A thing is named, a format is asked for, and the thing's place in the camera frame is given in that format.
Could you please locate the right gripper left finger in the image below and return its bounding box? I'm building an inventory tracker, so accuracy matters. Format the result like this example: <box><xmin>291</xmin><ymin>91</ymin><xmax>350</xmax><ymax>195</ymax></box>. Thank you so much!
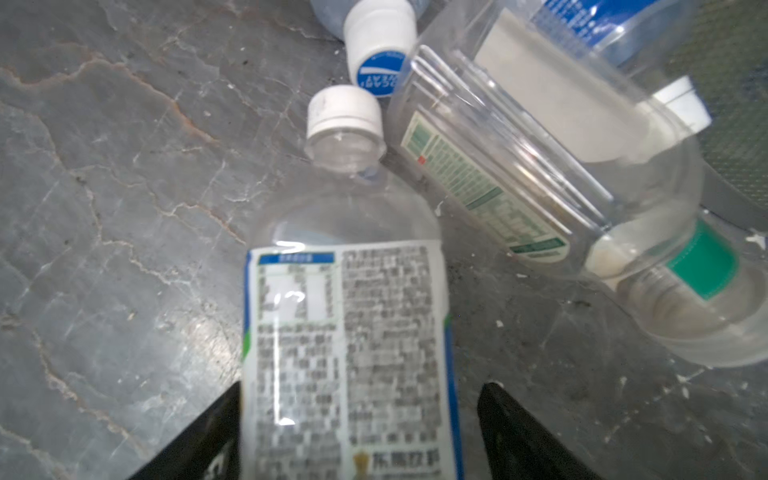
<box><xmin>130</xmin><ymin>382</ymin><xmax>241</xmax><ymax>480</ymax></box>

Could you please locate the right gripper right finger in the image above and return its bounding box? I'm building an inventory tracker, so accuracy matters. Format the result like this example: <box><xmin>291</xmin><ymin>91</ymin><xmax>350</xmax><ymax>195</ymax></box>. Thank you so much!
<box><xmin>477</xmin><ymin>382</ymin><xmax>599</xmax><ymax>480</ymax></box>

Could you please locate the clear bottle white label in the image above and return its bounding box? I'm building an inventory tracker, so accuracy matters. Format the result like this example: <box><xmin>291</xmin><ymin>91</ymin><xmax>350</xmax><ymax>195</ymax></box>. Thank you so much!
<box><xmin>239</xmin><ymin>85</ymin><xmax>463</xmax><ymax>479</ymax></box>

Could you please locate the clear bottle green ring cap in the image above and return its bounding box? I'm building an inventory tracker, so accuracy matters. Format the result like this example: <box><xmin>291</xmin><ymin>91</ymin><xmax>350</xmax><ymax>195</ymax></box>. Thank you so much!
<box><xmin>387</xmin><ymin>1</ymin><xmax>767</xmax><ymax>367</ymax></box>

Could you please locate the clear bottle blue label top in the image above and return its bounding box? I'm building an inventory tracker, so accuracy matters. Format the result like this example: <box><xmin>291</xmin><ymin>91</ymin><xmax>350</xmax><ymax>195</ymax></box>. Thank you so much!
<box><xmin>532</xmin><ymin>1</ymin><xmax>698</xmax><ymax>71</ymax></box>

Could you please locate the clear bottle blue label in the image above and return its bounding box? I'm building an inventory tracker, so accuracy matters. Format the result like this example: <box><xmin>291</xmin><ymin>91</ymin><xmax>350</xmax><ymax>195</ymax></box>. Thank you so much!
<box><xmin>532</xmin><ymin>1</ymin><xmax>698</xmax><ymax>71</ymax></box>
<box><xmin>310</xmin><ymin>0</ymin><xmax>429</xmax><ymax>98</ymax></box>

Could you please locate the green bin with bag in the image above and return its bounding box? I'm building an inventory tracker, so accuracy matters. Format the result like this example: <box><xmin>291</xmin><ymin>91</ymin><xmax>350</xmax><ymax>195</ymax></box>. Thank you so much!
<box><xmin>667</xmin><ymin>1</ymin><xmax>767</xmax><ymax>232</ymax></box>

